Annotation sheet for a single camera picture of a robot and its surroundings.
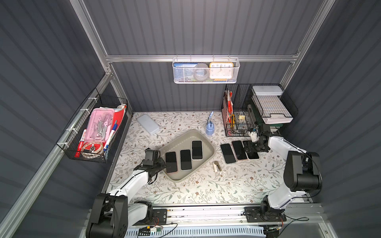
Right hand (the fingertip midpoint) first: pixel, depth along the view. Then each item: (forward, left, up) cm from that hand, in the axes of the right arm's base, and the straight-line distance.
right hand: (255, 147), depth 94 cm
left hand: (-11, +59, -1) cm, 60 cm away
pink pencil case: (-4, +86, +28) cm, 90 cm away
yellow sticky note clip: (+30, +2, -3) cm, 30 cm away
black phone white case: (0, +38, -2) cm, 38 cm away
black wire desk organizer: (+41, -2, -2) cm, 41 cm away
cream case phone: (+1, +9, -5) cm, 10 cm away
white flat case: (+23, +75, -3) cm, 79 cm away
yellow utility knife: (+25, +10, -2) cm, 27 cm away
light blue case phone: (-9, +45, -3) cm, 45 cm away
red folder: (+37, +11, +4) cm, 39 cm away
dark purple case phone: (-2, +17, -4) cm, 18 cm away
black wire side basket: (-15, +91, +30) cm, 97 cm away
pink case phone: (-9, +54, -3) cm, 55 cm away
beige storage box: (+7, +47, -3) cm, 48 cm away
